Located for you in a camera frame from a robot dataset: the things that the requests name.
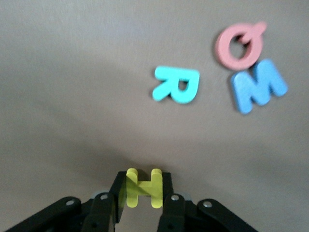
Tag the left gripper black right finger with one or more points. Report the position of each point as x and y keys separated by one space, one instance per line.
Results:
x=176 y=215

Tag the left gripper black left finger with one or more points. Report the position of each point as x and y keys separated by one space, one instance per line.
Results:
x=101 y=212

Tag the yellow foam capital H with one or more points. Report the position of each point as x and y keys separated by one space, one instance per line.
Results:
x=144 y=187

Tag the blue foam capital M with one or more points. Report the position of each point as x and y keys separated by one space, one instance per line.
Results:
x=241 y=91

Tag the cyan foam capital R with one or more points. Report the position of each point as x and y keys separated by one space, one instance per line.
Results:
x=173 y=72

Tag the red foam capital Q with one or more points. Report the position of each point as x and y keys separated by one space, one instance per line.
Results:
x=223 y=48

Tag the brown table cover sheet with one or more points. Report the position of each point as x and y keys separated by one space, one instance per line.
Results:
x=72 y=72

